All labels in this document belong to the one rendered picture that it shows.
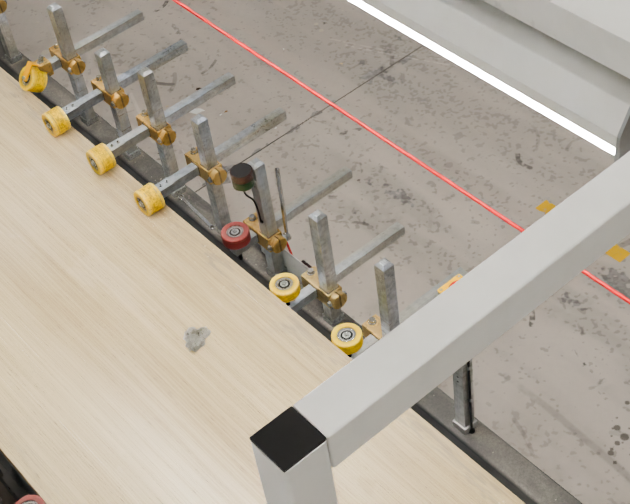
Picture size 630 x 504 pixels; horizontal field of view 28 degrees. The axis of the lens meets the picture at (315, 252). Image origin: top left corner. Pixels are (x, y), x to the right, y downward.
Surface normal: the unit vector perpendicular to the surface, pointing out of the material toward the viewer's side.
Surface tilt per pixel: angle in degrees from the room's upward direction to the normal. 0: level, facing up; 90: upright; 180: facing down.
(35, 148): 0
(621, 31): 0
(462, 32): 61
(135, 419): 0
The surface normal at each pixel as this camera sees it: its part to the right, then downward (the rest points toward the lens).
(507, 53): -0.72, 0.13
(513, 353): -0.11, -0.69
